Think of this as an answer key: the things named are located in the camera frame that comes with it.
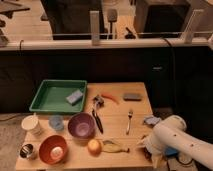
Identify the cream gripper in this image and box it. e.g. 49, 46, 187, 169
136, 136, 166, 168

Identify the dark red grape bunch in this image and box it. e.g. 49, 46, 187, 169
144, 148, 151, 157

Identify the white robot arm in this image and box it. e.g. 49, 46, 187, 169
137, 115, 213, 170

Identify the purple bowl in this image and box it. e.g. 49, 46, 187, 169
68, 113, 95, 139

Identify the red bowl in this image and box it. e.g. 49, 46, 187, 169
39, 135, 68, 165

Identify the blue box beside table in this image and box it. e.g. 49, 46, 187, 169
165, 148, 179, 156

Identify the crumpled blue cloth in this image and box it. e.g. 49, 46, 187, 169
144, 116, 161, 126

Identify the yellow banana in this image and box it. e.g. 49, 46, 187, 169
102, 140, 130, 153

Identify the metal fork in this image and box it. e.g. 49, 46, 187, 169
126, 110, 133, 135

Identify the orange apple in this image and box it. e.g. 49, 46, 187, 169
87, 139, 102, 155

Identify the red chili pepper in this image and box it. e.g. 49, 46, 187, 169
101, 93, 119, 104

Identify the blue sponge in tray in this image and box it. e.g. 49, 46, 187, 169
66, 90, 83, 105

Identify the clear blue plastic cup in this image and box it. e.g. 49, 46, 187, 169
49, 115, 64, 131

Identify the green plastic tray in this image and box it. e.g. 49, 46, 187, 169
29, 79, 87, 115

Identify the white paper cup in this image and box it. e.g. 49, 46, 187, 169
21, 114, 42, 136

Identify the black handled garlic press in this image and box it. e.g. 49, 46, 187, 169
92, 95, 104, 132

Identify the black cable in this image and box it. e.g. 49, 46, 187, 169
161, 36, 177, 81

